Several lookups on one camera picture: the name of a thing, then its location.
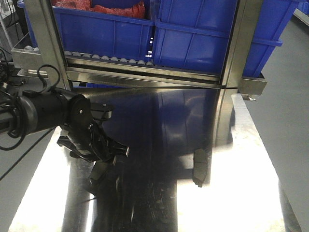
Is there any red bubble wrap bag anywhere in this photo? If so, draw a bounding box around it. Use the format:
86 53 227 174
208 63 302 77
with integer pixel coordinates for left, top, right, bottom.
51 0 146 19

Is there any steel rack frame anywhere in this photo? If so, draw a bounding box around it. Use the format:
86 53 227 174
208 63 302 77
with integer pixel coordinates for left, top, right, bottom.
11 0 266 95

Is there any roller conveyor track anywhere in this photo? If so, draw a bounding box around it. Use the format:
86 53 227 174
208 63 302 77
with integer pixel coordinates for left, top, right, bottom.
64 50 154 66

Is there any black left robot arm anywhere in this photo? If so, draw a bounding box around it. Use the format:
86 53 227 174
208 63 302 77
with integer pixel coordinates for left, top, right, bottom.
0 88 129 162

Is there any large blue bin right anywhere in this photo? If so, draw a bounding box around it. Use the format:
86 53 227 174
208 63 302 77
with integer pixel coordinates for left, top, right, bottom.
153 0 299 77

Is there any large blue bin left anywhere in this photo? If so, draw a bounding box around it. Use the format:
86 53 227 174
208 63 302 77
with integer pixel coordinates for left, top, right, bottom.
52 0 155 61

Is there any large blue bin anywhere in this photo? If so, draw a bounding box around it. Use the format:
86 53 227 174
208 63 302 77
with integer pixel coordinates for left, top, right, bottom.
52 0 155 61
153 0 299 77

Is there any brake pad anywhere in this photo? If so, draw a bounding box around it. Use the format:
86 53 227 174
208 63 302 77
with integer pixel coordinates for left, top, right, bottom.
89 161 109 185
192 148 209 188

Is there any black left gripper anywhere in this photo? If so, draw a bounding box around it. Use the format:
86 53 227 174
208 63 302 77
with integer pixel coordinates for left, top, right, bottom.
57 94 129 162

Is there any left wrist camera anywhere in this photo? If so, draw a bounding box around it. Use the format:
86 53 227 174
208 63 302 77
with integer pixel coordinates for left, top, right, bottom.
91 103 114 121

